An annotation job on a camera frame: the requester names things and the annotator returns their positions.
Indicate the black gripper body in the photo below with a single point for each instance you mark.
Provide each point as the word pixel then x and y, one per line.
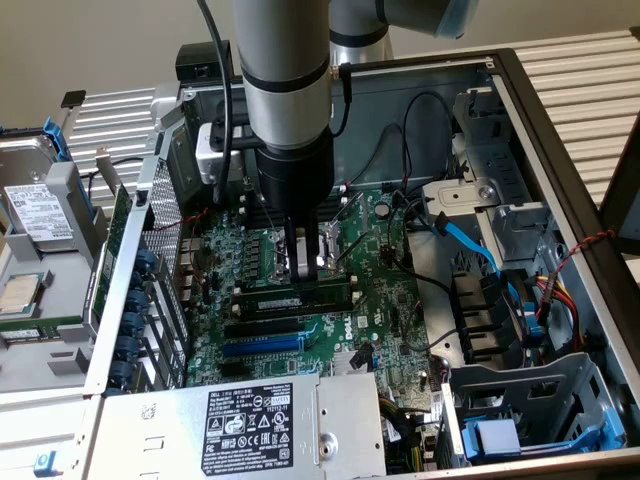
pixel 295 180

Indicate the green RAM stick white labels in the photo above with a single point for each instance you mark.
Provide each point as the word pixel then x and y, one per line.
pixel 280 303

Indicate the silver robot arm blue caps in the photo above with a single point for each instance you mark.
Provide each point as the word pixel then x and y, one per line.
pixel 285 50

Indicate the CPU socket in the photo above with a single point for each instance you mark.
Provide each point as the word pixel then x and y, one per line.
pixel 327 235

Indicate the metal locking lever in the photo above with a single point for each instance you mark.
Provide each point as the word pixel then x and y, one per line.
pixel 356 246

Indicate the round coin battery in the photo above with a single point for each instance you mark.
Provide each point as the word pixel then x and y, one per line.
pixel 383 208

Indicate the green motherboard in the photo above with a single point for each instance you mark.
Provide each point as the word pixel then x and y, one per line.
pixel 380 300

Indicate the long black expansion slot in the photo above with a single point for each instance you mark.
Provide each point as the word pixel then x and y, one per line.
pixel 260 330

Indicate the blue expansion slot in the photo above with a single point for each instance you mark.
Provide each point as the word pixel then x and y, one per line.
pixel 260 346

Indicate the silver chipset heatsink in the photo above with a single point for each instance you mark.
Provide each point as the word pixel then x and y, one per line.
pixel 337 362

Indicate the black angled plug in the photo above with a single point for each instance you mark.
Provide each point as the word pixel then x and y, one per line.
pixel 361 356

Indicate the silver port block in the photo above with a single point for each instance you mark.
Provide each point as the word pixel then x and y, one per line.
pixel 187 270

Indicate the open PC case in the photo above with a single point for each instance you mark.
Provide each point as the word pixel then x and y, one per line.
pixel 430 150

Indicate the short black expansion slot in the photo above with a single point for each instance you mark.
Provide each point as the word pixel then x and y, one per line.
pixel 232 370

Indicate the black box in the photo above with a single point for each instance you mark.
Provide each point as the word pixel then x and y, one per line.
pixel 197 60

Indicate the blue card retention clip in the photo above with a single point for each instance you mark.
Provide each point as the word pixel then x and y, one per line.
pixel 132 324
pixel 137 301
pixel 126 347
pixel 121 372
pixel 145 261

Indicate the black fan shroud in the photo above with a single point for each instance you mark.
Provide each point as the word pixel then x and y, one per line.
pixel 475 310

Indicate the green graphics card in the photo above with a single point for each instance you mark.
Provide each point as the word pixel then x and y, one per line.
pixel 120 215

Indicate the silver optical drive cage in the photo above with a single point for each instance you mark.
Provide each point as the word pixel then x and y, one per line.
pixel 505 165

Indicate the silver power supply black label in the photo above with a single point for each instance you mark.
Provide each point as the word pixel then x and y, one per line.
pixel 160 430

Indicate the grey parts rack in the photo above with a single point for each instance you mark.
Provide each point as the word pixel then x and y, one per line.
pixel 62 290

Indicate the silver hard disk white label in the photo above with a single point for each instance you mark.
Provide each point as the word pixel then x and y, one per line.
pixel 40 210

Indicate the blue disk caddy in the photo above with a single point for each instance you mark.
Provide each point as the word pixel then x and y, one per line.
pixel 495 435

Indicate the grey disk bay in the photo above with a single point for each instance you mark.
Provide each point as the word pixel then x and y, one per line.
pixel 550 395

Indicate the silver CPU chip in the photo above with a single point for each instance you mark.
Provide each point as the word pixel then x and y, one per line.
pixel 17 295

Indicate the blue release tab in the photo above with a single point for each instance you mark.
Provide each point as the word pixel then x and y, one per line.
pixel 46 462

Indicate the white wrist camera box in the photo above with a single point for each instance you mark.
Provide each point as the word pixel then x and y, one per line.
pixel 210 160

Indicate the silver bracket with thumbscrew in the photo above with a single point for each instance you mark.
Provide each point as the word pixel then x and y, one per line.
pixel 450 195

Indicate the black-capped silver post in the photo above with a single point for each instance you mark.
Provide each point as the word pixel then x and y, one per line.
pixel 73 98

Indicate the blue disk rail frame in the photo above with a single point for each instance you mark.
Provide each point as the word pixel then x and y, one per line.
pixel 54 137

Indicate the dark brown post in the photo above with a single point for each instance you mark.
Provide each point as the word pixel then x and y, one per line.
pixel 625 190

